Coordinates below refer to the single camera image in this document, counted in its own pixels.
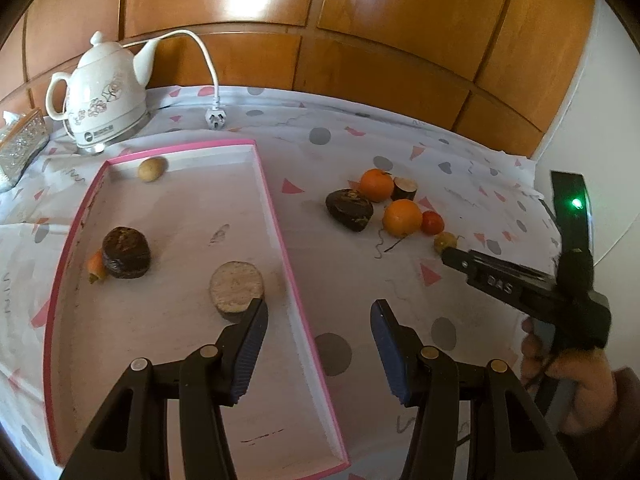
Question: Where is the large purple cut yam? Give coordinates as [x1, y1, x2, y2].
[208, 261, 265, 323]

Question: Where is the yellow-green round fruit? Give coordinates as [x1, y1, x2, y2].
[433, 231, 458, 255]

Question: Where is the small red tomato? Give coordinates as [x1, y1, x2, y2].
[421, 210, 445, 236]

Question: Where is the dark brown fruit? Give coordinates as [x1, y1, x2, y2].
[102, 226, 151, 278]
[326, 188, 374, 232]

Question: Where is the orange tangerine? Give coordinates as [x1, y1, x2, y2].
[382, 200, 422, 238]
[357, 168, 394, 203]

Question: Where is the small orange carrot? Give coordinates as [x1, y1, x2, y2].
[87, 249, 108, 284]

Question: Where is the small purple cut yam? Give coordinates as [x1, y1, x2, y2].
[390, 177, 418, 202]

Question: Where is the small tan potato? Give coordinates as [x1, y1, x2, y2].
[137, 157, 168, 183]

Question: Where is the person's right hand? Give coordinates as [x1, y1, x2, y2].
[521, 318, 617, 437]

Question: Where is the pink shallow tray box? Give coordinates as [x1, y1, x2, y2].
[43, 140, 349, 479]

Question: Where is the patterned white tablecloth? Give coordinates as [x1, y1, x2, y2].
[1, 87, 560, 479]

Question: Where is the white ceramic electric kettle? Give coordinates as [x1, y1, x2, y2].
[44, 32, 160, 154]

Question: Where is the silver tissue box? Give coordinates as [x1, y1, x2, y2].
[0, 108, 50, 193]

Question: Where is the white kettle power cord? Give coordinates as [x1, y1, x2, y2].
[121, 28, 228, 131]

